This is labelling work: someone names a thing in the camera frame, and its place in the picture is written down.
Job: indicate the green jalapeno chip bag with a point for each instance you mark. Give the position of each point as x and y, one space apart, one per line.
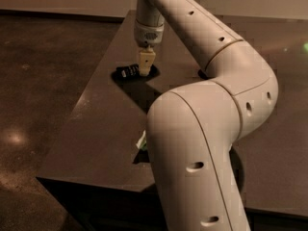
142 143

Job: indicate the dark counter cabinet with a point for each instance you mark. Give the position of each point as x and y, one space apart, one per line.
101 209

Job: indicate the black rxbar chocolate bar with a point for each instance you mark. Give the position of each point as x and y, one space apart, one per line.
127 72

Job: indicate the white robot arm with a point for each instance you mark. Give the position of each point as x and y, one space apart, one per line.
190 130

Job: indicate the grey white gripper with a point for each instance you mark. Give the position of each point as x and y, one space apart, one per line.
148 35

